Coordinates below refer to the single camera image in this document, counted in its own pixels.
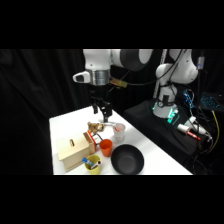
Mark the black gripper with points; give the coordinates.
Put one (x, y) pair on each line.
(100, 99)

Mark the brown striped tiger toy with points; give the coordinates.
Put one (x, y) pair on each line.
(94, 127)

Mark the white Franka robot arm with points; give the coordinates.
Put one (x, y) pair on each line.
(100, 60)

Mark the black bowl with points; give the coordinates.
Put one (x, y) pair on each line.
(127, 160)

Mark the clear plastic measuring cup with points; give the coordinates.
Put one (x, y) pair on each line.
(119, 132)

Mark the orange plastic cup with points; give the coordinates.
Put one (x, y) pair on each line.
(106, 148)

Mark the light wooden box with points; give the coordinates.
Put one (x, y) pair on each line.
(71, 151)

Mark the blue capped marker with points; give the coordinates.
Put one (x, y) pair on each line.
(88, 161)

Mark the red and white marker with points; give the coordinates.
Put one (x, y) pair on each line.
(96, 164)

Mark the black robot stand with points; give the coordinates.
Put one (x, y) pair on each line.
(150, 128)

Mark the yellow plastic cup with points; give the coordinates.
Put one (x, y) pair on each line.
(94, 171)

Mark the black curtain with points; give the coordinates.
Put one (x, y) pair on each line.
(33, 100)

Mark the green lit control box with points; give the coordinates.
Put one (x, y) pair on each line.
(173, 116)

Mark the blue lit keyboard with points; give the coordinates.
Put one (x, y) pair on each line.
(210, 101)

